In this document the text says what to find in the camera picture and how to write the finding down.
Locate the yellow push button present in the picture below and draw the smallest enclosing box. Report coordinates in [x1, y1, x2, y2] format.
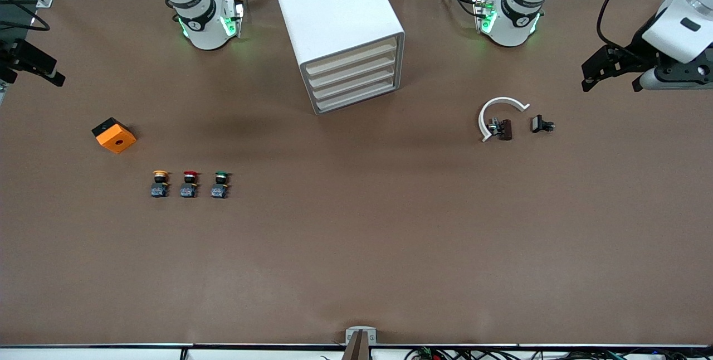
[150, 170, 170, 198]

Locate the white plastic bin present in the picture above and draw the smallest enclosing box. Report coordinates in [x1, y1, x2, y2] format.
[305, 37, 398, 75]

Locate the red push button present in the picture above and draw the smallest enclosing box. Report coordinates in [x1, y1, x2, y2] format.
[179, 171, 199, 198]

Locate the green push button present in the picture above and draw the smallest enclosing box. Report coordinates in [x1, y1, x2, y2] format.
[211, 171, 232, 200]

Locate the orange box with hole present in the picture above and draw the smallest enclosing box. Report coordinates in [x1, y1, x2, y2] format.
[91, 117, 137, 154]

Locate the brown table mat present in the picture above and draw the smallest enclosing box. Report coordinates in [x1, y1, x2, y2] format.
[0, 0, 713, 347]

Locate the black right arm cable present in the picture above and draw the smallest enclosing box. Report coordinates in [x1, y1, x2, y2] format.
[0, 0, 51, 32]

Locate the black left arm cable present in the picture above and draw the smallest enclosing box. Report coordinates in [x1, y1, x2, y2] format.
[596, 0, 669, 51]

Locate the white curved bracket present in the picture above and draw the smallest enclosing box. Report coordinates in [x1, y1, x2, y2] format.
[478, 96, 531, 143]

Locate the white table edge rail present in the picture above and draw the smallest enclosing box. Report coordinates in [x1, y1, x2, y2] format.
[0, 343, 713, 360]

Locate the tangled cable bundle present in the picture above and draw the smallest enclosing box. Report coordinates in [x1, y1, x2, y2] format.
[407, 347, 713, 360]

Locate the grey metal edge bracket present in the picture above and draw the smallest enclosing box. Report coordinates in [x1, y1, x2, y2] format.
[345, 327, 378, 360]

